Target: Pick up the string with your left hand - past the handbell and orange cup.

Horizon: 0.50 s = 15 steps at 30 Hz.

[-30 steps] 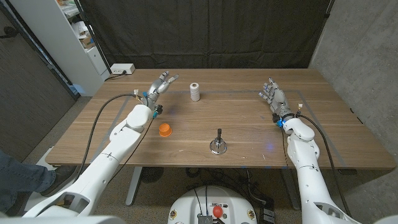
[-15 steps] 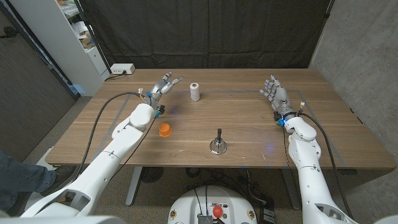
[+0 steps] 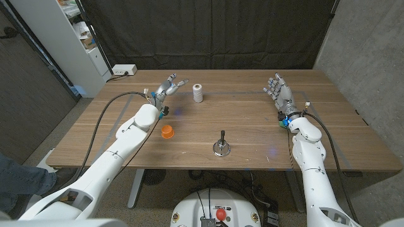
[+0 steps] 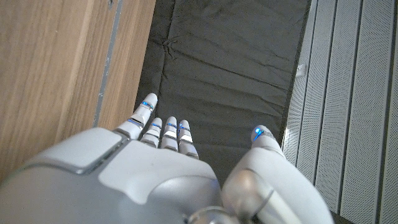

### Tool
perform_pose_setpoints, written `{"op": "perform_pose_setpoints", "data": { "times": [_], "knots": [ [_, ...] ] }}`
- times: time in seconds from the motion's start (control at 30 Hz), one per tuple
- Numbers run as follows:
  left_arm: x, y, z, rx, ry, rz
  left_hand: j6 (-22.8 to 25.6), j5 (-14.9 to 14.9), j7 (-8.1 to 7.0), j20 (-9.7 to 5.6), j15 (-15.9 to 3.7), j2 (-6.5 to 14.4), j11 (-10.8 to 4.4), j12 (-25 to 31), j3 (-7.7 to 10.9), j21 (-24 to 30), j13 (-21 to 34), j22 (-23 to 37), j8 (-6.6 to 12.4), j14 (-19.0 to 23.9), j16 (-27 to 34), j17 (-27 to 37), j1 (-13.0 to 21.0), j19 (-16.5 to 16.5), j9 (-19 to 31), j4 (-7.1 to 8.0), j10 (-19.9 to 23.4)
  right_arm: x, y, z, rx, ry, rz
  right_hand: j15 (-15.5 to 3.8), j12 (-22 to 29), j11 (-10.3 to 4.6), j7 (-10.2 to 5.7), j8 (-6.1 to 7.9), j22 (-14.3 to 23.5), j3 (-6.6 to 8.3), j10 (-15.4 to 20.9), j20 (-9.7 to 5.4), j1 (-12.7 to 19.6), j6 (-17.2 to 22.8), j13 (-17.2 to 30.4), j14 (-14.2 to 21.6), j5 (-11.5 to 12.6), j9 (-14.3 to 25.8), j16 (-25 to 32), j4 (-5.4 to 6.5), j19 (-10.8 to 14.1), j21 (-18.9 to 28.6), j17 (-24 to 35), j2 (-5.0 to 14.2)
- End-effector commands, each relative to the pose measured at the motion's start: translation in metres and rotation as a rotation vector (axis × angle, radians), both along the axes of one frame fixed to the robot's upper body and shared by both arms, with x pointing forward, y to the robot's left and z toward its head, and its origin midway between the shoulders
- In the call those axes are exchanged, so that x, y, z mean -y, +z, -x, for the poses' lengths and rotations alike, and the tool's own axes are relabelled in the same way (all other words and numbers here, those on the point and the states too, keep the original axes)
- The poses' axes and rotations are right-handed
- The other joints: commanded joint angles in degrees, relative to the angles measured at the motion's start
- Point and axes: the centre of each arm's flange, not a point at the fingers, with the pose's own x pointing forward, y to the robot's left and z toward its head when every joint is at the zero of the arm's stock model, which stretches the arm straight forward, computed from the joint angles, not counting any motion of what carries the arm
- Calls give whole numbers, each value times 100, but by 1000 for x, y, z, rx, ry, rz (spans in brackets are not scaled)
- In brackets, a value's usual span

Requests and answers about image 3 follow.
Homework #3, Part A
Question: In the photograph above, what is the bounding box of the person's leg in jeans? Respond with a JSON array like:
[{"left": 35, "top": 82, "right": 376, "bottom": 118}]
[{"left": 0, "top": 151, "right": 57, "bottom": 212}]

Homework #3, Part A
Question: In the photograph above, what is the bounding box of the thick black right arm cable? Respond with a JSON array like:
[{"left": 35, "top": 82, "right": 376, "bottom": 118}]
[{"left": 302, "top": 112, "right": 360, "bottom": 223}]

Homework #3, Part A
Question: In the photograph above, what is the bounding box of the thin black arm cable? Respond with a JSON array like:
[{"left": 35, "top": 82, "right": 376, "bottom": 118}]
[
  {"left": 286, "top": 128, "right": 296, "bottom": 173},
  {"left": 112, "top": 118, "right": 160, "bottom": 181}
]

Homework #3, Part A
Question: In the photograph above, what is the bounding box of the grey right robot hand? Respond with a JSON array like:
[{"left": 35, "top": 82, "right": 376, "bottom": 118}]
[{"left": 263, "top": 73, "right": 302, "bottom": 122}]

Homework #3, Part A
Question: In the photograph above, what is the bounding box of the black round grille disc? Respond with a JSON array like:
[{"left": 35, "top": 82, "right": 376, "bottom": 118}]
[{"left": 141, "top": 169, "right": 167, "bottom": 186}]

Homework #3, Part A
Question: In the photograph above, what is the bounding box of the black floor power strip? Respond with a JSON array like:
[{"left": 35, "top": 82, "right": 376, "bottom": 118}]
[{"left": 263, "top": 209, "right": 280, "bottom": 227}]

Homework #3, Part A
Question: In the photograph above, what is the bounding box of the black door handle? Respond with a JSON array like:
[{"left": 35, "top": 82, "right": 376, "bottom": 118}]
[{"left": 0, "top": 26, "right": 19, "bottom": 40}]

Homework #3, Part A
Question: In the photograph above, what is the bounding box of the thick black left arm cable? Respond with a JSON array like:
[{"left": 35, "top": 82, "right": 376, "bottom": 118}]
[{"left": 55, "top": 91, "right": 151, "bottom": 193}]

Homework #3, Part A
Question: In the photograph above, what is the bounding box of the grey table leg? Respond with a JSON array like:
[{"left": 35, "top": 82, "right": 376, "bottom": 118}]
[
  {"left": 285, "top": 171, "right": 306, "bottom": 214},
  {"left": 127, "top": 169, "right": 145, "bottom": 209}
]

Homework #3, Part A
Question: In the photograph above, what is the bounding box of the white shelf cabinet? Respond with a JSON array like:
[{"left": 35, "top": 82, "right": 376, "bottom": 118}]
[{"left": 9, "top": 0, "right": 113, "bottom": 98}]

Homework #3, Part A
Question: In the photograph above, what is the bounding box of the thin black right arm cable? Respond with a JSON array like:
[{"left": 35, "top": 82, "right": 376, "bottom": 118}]
[{"left": 286, "top": 128, "right": 296, "bottom": 173}]

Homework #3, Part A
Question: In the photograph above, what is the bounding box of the white robot torso base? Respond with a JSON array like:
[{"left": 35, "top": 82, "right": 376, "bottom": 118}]
[{"left": 169, "top": 188, "right": 262, "bottom": 227}]

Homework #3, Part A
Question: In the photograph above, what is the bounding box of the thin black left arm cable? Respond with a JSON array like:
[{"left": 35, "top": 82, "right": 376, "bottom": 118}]
[{"left": 112, "top": 118, "right": 160, "bottom": 181}]

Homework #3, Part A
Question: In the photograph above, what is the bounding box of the orange plastic cup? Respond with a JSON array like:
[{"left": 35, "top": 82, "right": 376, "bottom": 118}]
[{"left": 160, "top": 124, "right": 175, "bottom": 140}]

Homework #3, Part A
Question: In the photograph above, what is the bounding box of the black backdrop stand pole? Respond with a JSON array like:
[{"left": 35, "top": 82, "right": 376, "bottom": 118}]
[{"left": 74, "top": 0, "right": 114, "bottom": 76}]

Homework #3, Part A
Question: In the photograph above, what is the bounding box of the cardboard box on shelf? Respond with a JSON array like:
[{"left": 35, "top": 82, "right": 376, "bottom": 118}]
[{"left": 80, "top": 34, "right": 97, "bottom": 50}]

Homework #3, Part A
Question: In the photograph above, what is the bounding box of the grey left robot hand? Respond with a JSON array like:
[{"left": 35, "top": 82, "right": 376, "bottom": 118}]
[{"left": 148, "top": 73, "right": 190, "bottom": 110}]

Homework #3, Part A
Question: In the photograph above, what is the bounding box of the white power strip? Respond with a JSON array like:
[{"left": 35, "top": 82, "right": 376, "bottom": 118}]
[{"left": 112, "top": 64, "right": 138, "bottom": 76}]

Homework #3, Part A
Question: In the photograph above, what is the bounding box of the white string spool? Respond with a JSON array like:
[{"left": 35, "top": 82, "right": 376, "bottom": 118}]
[{"left": 192, "top": 83, "right": 204, "bottom": 103}]

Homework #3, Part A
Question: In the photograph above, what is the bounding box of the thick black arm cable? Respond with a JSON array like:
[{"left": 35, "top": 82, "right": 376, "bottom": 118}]
[
  {"left": 302, "top": 112, "right": 360, "bottom": 223},
  {"left": 55, "top": 91, "right": 151, "bottom": 193}
]

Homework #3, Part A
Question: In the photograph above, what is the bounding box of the black backdrop curtain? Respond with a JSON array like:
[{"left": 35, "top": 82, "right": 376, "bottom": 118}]
[{"left": 78, "top": 0, "right": 340, "bottom": 71}]

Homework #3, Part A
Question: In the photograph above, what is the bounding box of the black floor cable bundle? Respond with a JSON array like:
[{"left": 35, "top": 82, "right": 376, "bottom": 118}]
[{"left": 188, "top": 170, "right": 269, "bottom": 207}]

